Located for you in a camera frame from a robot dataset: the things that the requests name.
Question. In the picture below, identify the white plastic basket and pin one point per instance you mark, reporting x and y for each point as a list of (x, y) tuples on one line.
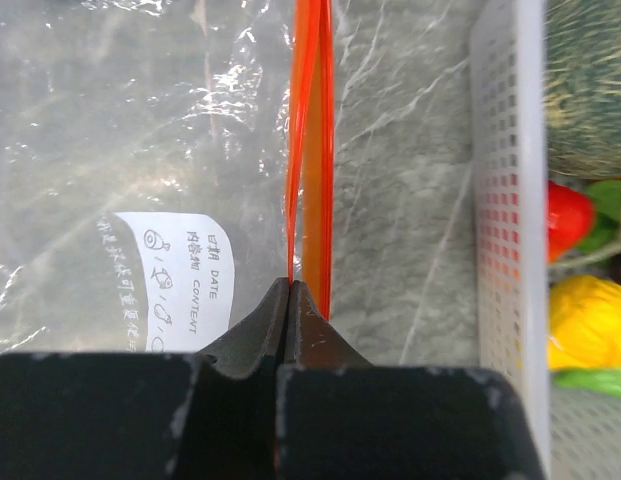
[(578, 434)]

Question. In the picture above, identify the clear zip bag orange zipper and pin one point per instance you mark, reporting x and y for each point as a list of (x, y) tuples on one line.
[(146, 152)]

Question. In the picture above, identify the green cucumber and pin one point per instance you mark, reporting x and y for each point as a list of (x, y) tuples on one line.
[(604, 381)]

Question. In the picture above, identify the yellow pear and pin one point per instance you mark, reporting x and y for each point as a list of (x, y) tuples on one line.
[(584, 324)]

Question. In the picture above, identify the red yellow apple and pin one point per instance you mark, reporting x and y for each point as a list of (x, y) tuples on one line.
[(571, 216)]

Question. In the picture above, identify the green netted melon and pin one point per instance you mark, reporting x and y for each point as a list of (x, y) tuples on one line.
[(582, 92)]

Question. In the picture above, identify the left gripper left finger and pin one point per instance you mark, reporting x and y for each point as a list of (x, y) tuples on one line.
[(203, 415)]

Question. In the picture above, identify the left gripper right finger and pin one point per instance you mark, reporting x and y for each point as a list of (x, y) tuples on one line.
[(340, 417)]

